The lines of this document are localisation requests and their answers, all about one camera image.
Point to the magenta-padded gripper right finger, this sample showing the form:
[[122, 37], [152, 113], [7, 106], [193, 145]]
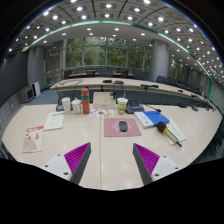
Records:
[[148, 160]]

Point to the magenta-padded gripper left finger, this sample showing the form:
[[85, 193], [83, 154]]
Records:
[[75, 159]]

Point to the black computer mouse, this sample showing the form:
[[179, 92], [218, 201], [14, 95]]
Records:
[[123, 126]]

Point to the pink mouse pad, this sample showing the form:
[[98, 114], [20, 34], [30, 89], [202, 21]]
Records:
[[111, 130]]

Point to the black handheld microphone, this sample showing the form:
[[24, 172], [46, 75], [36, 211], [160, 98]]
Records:
[[162, 127]]

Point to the white paper sheet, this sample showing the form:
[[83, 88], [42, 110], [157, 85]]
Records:
[[178, 130]]

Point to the blue and white book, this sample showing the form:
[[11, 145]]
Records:
[[155, 117]]

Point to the cream booklet with red title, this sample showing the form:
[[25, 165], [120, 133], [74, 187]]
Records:
[[54, 120]]

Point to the red and white leaflet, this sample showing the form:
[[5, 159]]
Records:
[[33, 138]]

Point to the white lidded mug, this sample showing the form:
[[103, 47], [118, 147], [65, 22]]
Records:
[[76, 107]]

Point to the colourful sticker sheet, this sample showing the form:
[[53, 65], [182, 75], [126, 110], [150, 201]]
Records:
[[101, 113]]

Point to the stack of white paper cups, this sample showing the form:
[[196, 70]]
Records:
[[66, 106]]

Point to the black conference microphone unit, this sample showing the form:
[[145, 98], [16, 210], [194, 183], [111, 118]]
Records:
[[135, 107], [60, 107]]

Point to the red drink bottle green band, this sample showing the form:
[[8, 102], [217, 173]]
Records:
[[85, 103]]

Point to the printed paper cup with straw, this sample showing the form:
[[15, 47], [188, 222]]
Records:
[[122, 106]]

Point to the cream cardboard box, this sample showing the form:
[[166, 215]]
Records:
[[104, 101]]

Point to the curved wooden conference desk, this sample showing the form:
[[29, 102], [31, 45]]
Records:
[[133, 85]]

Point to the white floor appliance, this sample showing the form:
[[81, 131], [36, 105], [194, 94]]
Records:
[[36, 88]]

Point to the dark office chairs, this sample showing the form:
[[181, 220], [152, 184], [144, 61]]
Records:
[[161, 80]]

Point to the ceiling lights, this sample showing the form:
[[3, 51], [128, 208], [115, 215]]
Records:
[[108, 5]]

